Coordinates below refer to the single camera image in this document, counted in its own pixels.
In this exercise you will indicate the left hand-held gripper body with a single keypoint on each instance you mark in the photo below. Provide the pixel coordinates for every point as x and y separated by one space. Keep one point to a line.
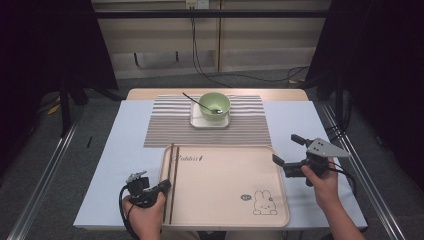
141 193

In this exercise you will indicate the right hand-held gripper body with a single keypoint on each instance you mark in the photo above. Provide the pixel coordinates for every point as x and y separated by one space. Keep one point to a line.
325 150

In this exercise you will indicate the brown chopstick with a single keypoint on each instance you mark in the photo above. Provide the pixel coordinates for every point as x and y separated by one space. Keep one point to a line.
170 166
175 170

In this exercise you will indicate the beige tray with rabbit print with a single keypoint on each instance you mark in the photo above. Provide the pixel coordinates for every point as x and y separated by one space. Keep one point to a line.
216 186

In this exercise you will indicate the white square plate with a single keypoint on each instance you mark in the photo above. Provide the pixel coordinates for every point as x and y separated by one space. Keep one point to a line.
206 123

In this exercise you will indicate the metal spoon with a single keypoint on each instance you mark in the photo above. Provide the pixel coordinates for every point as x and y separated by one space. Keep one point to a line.
218 111

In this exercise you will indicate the green bowl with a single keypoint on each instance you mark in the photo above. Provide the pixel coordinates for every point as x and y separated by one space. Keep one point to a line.
208 100

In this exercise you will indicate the person's left hand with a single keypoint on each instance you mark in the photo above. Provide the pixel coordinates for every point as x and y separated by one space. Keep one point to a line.
146 218

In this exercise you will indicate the person's right hand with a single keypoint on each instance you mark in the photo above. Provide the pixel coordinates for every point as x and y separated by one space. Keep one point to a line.
325 190

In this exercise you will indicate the striped placemat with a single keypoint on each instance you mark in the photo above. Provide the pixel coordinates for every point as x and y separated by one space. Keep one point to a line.
170 126

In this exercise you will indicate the small black floor object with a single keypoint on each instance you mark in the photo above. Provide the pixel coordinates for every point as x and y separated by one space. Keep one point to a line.
89 142

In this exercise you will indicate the pale blue table sheet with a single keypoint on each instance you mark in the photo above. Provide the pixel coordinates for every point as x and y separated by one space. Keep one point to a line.
133 120

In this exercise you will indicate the black curtain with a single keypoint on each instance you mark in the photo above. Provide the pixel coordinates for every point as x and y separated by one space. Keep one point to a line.
383 66
40 50

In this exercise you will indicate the black metal stand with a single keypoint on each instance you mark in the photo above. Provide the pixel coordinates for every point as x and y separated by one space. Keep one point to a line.
65 110

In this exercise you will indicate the yellow floor tape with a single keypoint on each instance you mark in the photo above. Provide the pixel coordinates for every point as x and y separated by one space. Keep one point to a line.
53 109

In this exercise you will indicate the black horizontal bar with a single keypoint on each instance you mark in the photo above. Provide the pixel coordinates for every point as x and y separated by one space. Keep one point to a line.
266 13

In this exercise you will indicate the metal floor rail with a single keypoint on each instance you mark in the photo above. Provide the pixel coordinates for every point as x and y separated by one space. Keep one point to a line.
43 176
383 213

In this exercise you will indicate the white wall socket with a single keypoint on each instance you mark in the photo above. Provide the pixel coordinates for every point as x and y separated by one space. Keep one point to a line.
197 3

